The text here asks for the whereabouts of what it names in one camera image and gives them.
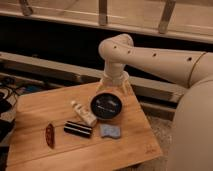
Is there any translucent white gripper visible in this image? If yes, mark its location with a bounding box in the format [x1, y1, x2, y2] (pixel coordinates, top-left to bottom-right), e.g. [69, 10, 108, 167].
[96, 71, 131, 95]

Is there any white plastic bottle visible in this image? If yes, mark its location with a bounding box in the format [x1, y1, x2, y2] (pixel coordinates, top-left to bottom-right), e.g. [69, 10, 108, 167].
[70, 101, 97, 127]

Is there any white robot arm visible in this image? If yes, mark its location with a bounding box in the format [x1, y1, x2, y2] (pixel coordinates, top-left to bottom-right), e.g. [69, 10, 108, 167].
[98, 34, 213, 171]

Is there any dark ceramic bowl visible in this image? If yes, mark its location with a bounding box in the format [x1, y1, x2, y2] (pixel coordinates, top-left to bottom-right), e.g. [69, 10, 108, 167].
[90, 93, 122, 120]

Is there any black striped cylinder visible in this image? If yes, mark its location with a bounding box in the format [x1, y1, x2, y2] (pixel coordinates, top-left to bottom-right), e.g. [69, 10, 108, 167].
[64, 121, 93, 138]

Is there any wooden table board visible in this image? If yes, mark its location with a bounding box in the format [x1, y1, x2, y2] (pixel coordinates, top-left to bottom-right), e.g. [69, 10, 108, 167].
[6, 83, 162, 171]

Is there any reddish brown oval object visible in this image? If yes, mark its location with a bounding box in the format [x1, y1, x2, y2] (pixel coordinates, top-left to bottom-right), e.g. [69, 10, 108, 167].
[45, 124, 55, 148]

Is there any cables and clutter at left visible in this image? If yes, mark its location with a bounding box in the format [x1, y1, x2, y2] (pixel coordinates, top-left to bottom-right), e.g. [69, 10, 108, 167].
[0, 75, 43, 171]

